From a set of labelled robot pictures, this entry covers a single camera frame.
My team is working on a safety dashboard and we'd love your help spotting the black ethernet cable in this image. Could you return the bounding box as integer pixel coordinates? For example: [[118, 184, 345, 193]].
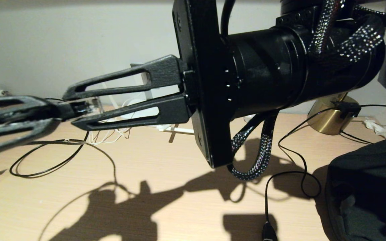
[[10, 97, 117, 183]]

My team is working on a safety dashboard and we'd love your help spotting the right braided black cable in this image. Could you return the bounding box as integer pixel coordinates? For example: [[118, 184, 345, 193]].
[[228, 0, 386, 181]]

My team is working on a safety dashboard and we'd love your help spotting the black lamp power cable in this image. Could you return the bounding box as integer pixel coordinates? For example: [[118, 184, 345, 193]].
[[263, 100, 386, 241]]

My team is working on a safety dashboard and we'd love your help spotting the brass desk lamp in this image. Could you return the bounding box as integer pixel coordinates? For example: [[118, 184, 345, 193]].
[[309, 92, 361, 136]]

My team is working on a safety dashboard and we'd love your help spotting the white router with antennas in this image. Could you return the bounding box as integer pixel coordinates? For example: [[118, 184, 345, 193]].
[[103, 80, 195, 135]]

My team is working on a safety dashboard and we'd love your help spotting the black fabric backpack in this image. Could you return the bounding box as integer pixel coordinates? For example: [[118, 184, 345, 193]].
[[324, 137, 386, 241]]

